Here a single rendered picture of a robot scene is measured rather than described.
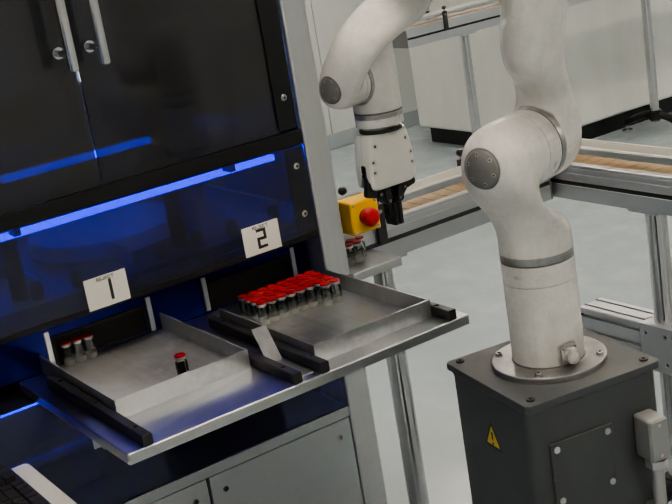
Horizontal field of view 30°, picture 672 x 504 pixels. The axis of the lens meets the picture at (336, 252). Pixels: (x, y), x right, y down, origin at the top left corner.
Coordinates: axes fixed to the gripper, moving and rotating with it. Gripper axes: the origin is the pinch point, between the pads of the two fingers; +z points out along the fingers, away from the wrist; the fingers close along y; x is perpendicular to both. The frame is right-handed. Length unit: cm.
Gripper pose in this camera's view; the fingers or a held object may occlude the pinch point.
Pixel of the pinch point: (393, 212)
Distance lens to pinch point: 220.8
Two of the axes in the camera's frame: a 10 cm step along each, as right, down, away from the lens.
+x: 5.8, 1.4, -8.0
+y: -8.0, 2.9, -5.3
